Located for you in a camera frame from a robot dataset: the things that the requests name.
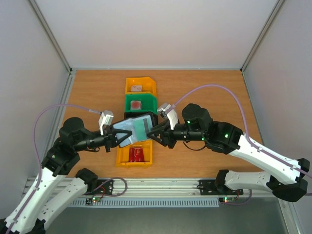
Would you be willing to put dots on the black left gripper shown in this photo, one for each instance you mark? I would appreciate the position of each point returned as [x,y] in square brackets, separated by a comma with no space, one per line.
[111,138]

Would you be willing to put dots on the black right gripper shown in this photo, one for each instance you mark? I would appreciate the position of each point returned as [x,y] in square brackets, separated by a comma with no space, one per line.
[167,135]

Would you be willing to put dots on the teal credit card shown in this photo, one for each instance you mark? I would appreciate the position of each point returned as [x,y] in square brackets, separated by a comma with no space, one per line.
[142,127]

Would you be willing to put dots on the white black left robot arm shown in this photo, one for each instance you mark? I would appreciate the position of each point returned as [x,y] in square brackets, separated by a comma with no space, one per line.
[38,210]

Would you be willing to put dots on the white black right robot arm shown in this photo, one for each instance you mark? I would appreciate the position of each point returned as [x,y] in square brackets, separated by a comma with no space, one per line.
[279,175]

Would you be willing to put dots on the red card in bin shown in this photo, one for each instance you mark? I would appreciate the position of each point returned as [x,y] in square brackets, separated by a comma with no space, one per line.
[136,154]

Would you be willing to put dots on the white red-circle cards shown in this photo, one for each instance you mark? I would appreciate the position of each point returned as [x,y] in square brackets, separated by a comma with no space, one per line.
[135,105]

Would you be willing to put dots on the beige patterned cards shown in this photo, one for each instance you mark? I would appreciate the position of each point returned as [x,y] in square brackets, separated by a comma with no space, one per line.
[136,88]

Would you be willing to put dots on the black plastic bin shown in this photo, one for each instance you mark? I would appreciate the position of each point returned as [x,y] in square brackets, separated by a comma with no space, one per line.
[137,114]

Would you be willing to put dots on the near yellow plastic bin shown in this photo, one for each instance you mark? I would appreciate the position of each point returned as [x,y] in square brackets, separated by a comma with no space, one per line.
[123,154]

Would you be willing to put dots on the yellow plastic bin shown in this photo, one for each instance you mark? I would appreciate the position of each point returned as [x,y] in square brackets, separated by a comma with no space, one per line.
[123,154]
[146,84]

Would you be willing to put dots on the green plastic bin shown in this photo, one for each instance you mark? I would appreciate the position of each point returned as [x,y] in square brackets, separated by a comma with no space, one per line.
[148,103]

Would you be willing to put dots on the far yellow plastic bin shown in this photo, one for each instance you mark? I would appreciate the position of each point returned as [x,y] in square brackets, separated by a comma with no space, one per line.
[146,84]

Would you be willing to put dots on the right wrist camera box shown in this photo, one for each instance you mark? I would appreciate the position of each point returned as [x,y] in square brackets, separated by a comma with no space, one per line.
[166,111]

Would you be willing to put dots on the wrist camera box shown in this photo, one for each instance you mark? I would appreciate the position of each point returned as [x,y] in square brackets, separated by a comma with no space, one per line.
[166,111]
[106,118]

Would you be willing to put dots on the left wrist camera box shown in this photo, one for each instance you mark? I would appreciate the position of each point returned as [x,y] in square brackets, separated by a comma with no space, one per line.
[106,118]

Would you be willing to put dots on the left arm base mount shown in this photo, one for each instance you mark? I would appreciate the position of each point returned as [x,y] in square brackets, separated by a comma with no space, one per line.
[102,186]

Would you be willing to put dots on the aluminium front rail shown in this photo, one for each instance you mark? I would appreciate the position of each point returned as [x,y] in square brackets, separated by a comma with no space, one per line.
[158,187]

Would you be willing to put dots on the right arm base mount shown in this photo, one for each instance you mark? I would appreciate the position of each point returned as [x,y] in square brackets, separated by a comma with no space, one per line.
[207,187]

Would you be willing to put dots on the slotted grey cable duct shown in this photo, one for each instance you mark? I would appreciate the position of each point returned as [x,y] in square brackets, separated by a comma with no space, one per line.
[115,203]

